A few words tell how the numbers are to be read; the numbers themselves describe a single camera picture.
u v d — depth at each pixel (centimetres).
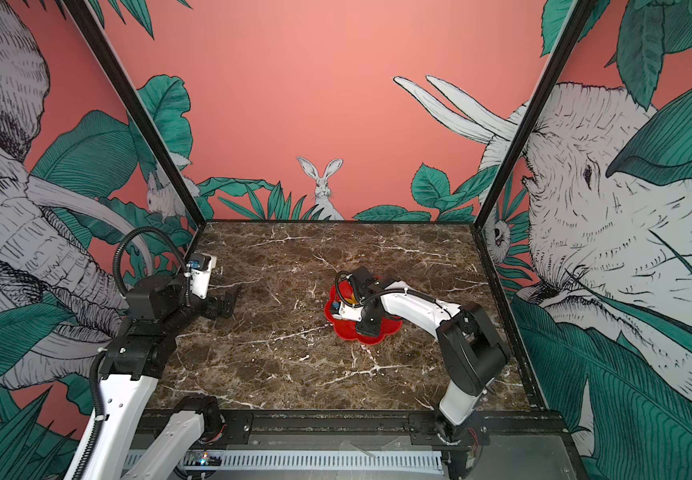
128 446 44
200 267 58
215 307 62
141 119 88
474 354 46
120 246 45
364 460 70
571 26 72
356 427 75
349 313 79
